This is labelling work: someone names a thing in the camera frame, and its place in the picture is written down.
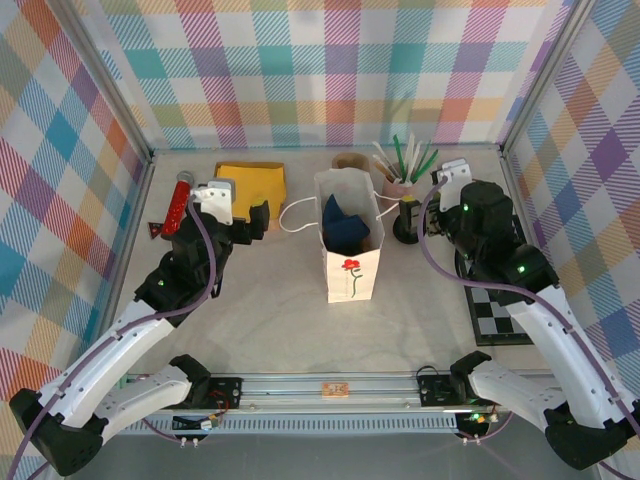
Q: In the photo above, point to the green plastic straw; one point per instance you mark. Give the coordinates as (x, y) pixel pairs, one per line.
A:
(422, 159)
(398, 150)
(426, 167)

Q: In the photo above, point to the cardboard napkin box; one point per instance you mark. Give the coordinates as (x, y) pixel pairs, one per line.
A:
(277, 210)

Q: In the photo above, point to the brown pulp cup carrier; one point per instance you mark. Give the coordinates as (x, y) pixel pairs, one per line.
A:
(368, 244)

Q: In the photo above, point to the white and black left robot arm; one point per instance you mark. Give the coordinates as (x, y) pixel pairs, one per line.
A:
(115, 345)

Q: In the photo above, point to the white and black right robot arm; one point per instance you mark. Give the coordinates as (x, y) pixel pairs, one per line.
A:
(565, 345)

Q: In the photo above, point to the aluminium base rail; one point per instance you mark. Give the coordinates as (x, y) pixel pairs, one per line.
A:
(300, 387)

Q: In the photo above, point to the aluminium frame post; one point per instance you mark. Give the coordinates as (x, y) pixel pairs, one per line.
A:
(545, 75)
(107, 80)

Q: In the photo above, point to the small controller board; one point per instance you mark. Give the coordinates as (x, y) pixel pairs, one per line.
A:
(210, 424)
(475, 419)

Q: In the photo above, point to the pink metal bucket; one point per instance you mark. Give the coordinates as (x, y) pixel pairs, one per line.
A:
(395, 189)

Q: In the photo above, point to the small red triangle piece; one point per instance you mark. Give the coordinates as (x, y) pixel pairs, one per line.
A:
(155, 230)

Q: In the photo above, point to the small orange label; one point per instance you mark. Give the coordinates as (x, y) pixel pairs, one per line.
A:
(335, 390)

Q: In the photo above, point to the white flower print paper bag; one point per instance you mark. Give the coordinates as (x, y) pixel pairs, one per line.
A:
(350, 280)

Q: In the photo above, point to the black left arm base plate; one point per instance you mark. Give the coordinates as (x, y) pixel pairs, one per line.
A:
(225, 392)

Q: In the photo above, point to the yellow paper napkin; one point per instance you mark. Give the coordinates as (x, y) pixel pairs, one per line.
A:
(260, 182)

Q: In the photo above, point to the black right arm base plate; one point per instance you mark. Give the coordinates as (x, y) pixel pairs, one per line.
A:
(435, 390)

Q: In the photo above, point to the blue paper napkin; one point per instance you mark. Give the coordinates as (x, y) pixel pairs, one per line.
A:
(345, 222)

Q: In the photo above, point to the stack of pulp cup carriers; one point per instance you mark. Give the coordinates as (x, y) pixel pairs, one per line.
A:
(352, 161)

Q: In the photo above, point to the black and white chessboard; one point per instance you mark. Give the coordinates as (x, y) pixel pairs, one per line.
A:
(495, 320)

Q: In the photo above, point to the red glitter toy microphone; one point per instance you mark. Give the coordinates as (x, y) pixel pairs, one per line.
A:
(176, 200)

